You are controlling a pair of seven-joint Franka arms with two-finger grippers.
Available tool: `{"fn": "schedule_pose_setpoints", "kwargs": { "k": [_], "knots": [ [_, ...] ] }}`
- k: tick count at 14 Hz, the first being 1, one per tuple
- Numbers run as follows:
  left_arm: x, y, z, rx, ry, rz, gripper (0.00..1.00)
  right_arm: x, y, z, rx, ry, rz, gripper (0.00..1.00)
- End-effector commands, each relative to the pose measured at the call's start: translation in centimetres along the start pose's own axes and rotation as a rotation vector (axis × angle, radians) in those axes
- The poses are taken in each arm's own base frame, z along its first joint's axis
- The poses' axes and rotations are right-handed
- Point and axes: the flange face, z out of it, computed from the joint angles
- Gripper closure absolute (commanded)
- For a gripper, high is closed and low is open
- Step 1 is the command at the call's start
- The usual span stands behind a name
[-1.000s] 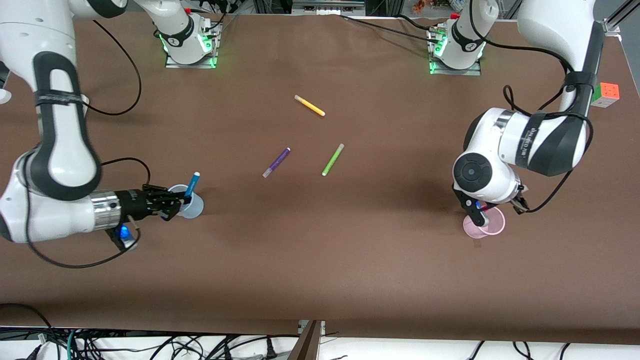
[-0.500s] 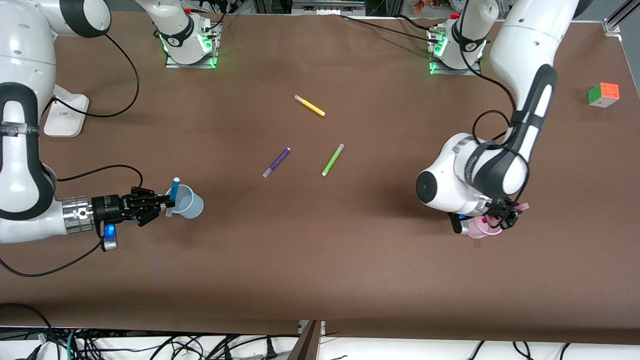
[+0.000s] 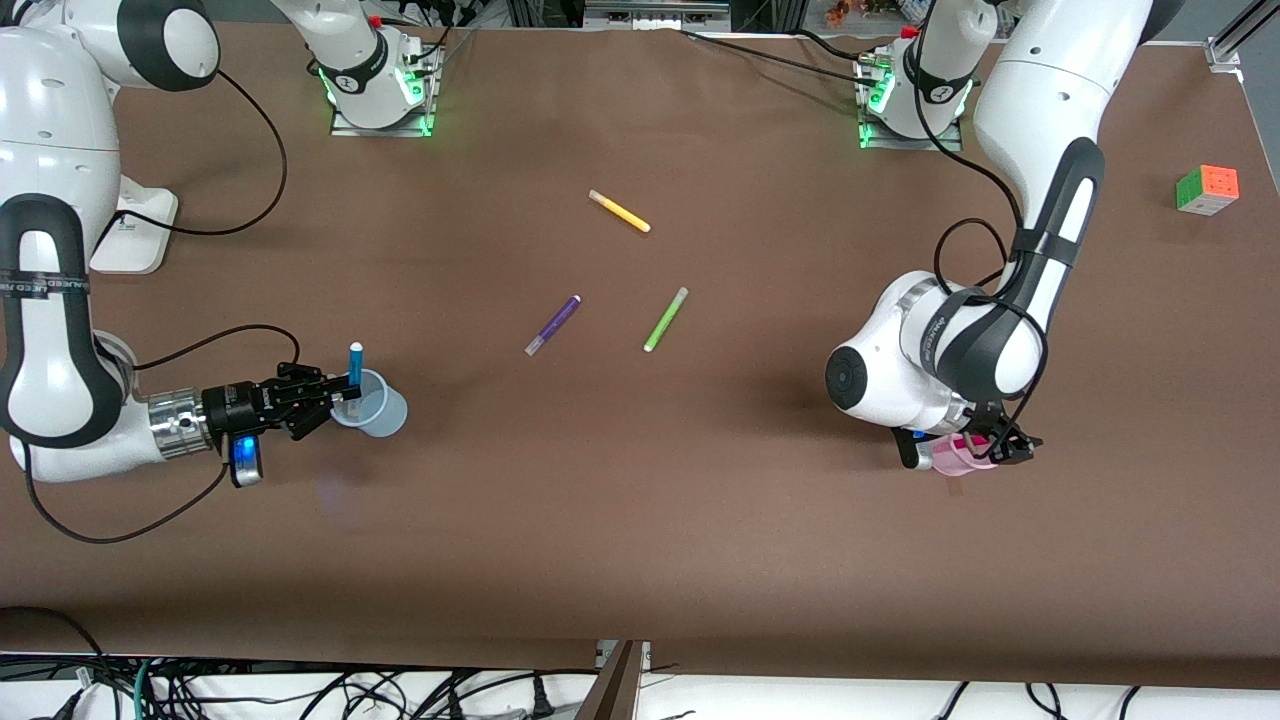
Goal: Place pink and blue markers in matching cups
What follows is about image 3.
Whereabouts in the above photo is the black cable across table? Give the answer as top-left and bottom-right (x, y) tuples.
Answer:
(680, 28), (881, 86)

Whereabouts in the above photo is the black floor cable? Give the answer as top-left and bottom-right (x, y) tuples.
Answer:
(0, 605), (107, 667)

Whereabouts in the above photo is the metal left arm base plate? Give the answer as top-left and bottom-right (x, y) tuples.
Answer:
(853, 48), (967, 154)

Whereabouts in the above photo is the colourful puzzle cube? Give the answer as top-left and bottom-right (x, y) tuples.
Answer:
(1175, 164), (1241, 216)

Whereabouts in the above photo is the aluminium frame profile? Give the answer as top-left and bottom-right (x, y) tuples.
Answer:
(1204, 0), (1280, 72)

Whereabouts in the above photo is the white plastic stand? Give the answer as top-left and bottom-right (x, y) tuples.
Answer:
(90, 175), (180, 275)

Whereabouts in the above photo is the pink plastic cup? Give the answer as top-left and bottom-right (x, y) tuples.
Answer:
(930, 435), (1001, 479)

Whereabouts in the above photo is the black right arm upper cable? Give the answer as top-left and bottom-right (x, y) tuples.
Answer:
(100, 65), (290, 239)

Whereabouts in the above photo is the translucent blue plastic cup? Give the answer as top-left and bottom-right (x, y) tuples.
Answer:
(328, 369), (409, 439)

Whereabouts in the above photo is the green marker pen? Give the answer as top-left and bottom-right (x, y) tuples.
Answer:
(643, 286), (690, 353)

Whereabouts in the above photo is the purple marker pen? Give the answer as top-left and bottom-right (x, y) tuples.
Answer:
(524, 294), (583, 358)

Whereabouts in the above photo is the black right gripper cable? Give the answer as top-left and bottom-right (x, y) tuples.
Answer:
(133, 323), (304, 372)

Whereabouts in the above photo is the brown wooden beam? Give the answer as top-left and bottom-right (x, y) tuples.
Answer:
(575, 640), (646, 720)

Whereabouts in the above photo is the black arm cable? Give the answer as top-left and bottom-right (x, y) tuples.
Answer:
(905, 40), (1051, 451)
(100, 65), (290, 239)

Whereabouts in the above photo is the yellow marker pen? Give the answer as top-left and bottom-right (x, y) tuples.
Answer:
(588, 189), (652, 234)

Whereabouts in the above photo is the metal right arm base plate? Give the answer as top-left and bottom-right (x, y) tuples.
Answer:
(328, 42), (444, 139)

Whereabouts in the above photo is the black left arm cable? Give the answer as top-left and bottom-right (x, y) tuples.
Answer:
(905, 40), (1051, 451)

